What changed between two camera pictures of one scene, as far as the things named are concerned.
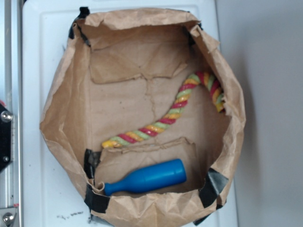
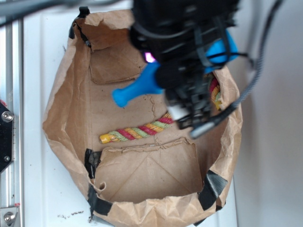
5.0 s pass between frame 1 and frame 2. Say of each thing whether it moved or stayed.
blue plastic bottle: moved
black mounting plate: stayed
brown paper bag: stayed
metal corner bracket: stayed
